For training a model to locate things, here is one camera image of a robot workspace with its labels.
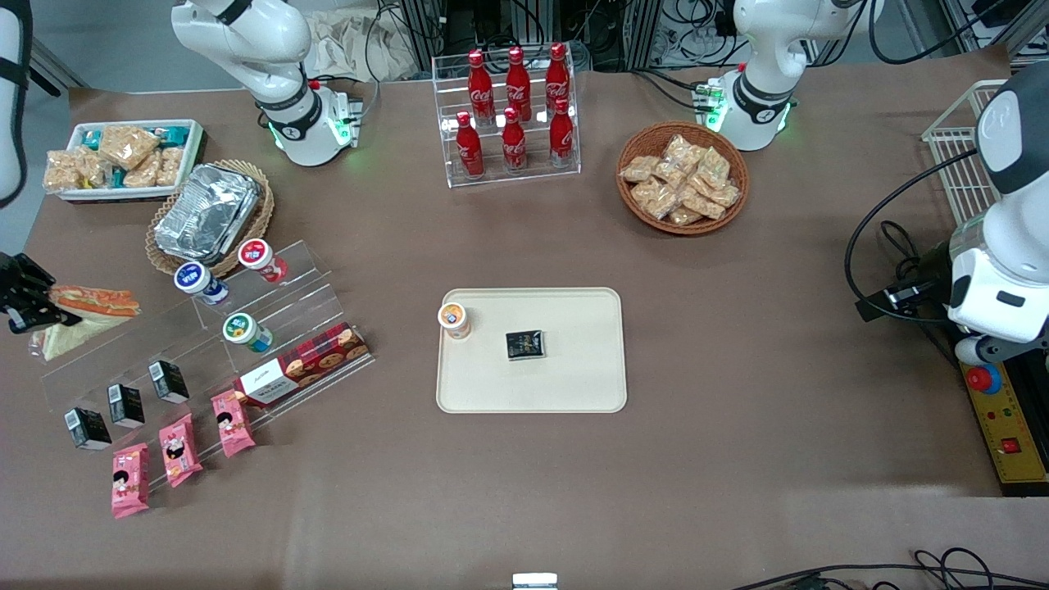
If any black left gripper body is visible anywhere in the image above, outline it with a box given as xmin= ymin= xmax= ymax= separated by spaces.
xmin=856 ymin=246 xmax=956 ymax=323

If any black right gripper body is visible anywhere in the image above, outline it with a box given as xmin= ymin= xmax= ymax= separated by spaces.
xmin=0 ymin=252 xmax=25 ymax=333

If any triangle sandwich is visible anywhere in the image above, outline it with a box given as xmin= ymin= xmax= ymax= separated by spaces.
xmin=31 ymin=284 xmax=142 ymax=362

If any beige plastic tray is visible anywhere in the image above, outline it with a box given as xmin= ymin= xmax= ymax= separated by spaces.
xmin=436 ymin=287 xmax=629 ymax=415

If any clear acrylic step stand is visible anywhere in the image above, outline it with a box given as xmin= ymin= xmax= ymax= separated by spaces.
xmin=190 ymin=239 xmax=376 ymax=431
xmin=39 ymin=295 xmax=284 ymax=476

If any small black drink carton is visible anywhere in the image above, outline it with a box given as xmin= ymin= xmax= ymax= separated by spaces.
xmin=65 ymin=407 xmax=113 ymax=451
xmin=148 ymin=360 xmax=190 ymax=405
xmin=107 ymin=383 xmax=147 ymax=429

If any blue lid yogurt cup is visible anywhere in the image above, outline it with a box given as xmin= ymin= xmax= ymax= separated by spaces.
xmin=174 ymin=261 xmax=230 ymax=306

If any black yellow control box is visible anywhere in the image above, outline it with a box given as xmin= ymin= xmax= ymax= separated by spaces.
xmin=957 ymin=359 xmax=1049 ymax=498

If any aluminium foil container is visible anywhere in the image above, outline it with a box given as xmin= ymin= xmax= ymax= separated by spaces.
xmin=154 ymin=163 xmax=263 ymax=265

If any pink cartoon snack pack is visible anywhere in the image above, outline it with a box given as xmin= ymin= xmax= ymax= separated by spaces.
xmin=111 ymin=442 xmax=152 ymax=520
xmin=158 ymin=413 xmax=203 ymax=488
xmin=211 ymin=389 xmax=257 ymax=458

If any green lid yogurt cup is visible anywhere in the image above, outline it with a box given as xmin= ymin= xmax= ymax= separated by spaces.
xmin=222 ymin=312 xmax=275 ymax=354

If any white plastic bin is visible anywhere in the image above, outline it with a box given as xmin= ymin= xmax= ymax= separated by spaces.
xmin=45 ymin=119 xmax=206 ymax=203

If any red lid yogurt cup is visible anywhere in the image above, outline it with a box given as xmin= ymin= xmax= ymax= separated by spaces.
xmin=238 ymin=238 xmax=289 ymax=284

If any oval wicker basket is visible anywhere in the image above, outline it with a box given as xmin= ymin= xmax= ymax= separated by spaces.
xmin=145 ymin=159 xmax=276 ymax=279

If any red tartan cookie box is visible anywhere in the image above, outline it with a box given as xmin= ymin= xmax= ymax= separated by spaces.
xmin=234 ymin=322 xmax=372 ymax=408

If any round wicker basket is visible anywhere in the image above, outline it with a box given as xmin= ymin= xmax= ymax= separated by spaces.
xmin=616 ymin=121 xmax=751 ymax=237

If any red cola bottle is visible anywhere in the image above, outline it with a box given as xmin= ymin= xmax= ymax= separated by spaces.
xmin=545 ymin=43 xmax=571 ymax=111
xmin=506 ymin=46 xmax=533 ymax=122
xmin=455 ymin=111 xmax=485 ymax=179
xmin=467 ymin=49 xmax=495 ymax=124
xmin=549 ymin=98 xmax=575 ymax=169
xmin=502 ymin=107 xmax=528 ymax=173

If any small black packet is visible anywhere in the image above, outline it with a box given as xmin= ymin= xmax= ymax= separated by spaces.
xmin=505 ymin=329 xmax=547 ymax=362

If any clear acrylic bottle rack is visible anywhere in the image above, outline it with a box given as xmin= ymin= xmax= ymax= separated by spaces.
xmin=432 ymin=45 xmax=582 ymax=189

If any crumpled beige cloth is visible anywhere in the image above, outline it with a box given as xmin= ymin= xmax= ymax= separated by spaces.
xmin=307 ymin=10 xmax=420 ymax=83

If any orange lid cup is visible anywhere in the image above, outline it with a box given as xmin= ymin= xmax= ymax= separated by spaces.
xmin=437 ymin=302 xmax=473 ymax=342

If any black power cable with plug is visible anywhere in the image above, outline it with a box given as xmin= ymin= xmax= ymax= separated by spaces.
xmin=879 ymin=220 xmax=960 ymax=365

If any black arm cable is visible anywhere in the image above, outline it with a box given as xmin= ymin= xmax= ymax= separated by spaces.
xmin=844 ymin=147 xmax=980 ymax=325

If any white wire rack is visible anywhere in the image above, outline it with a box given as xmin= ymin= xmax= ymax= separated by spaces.
xmin=921 ymin=79 xmax=1010 ymax=228

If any aluminium extrusion frame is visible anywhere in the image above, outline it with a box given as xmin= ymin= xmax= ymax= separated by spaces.
xmin=938 ymin=0 xmax=1049 ymax=58
xmin=397 ymin=0 xmax=665 ymax=73

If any black floor cable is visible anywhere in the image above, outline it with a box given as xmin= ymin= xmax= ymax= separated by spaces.
xmin=729 ymin=547 xmax=1049 ymax=590

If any tangled black cable bundle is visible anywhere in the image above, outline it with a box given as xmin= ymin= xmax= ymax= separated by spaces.
xmin=656 ymin=0 xmax=742 ymax=70

